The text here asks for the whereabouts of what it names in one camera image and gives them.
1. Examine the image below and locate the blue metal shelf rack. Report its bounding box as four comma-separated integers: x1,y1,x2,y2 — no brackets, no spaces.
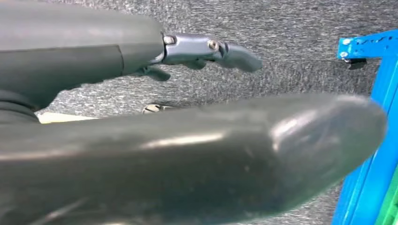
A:
331,28,398,225

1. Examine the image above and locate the pale flat plate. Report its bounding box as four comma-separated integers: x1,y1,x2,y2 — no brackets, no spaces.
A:
37,112,100,124

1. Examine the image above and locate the small pale metal fitting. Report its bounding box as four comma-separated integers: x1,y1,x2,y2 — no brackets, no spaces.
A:
142,104,175,114

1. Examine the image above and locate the black rack caster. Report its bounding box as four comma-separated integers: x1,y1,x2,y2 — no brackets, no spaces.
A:
343,58,367,70

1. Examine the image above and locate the green plastic slatted crate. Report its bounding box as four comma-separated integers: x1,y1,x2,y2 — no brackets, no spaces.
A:
375,167,398,225

